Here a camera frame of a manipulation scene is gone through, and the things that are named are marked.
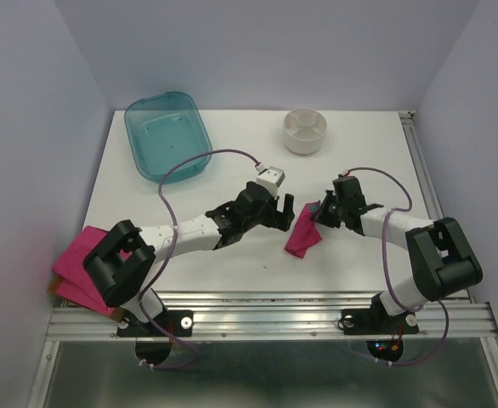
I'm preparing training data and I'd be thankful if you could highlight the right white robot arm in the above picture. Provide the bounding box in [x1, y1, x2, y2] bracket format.
[313, 174, 483, 336]

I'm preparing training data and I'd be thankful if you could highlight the pink paper napkin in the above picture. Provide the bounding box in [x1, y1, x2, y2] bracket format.
[285, 201, 322, 258]

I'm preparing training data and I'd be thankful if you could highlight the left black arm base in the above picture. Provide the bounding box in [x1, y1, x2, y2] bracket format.
[116, 291, 194, 337]

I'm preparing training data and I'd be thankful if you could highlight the teal plastic bin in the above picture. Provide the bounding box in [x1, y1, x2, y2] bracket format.
[124, 92, 212, 184]

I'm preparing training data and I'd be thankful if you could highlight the white utensil holder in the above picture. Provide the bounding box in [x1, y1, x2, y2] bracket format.
[282, 108, 327, 156]

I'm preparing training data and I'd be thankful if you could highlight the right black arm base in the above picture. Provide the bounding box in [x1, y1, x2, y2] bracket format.
[337, 294, 419, 336]

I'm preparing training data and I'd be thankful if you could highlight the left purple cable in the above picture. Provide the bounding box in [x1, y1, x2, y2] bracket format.
[140, 148, 267, 371]

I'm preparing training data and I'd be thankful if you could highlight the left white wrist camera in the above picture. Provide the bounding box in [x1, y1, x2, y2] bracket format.
[256, 165, 286, 197]

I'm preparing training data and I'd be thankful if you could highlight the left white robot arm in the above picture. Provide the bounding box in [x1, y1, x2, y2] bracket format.
[82, 181, 294, 335]

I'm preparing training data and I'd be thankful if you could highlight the aluminium frame rail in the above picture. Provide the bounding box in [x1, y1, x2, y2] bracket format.
[27, 109, 498, 408]

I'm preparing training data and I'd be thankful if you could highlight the brown cardboard tray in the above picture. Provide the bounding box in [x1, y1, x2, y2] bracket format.
[48, 275, 125, 323]

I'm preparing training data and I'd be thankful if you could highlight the pink napkin stack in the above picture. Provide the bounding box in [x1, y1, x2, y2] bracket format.
[53, 226, 114, 315]

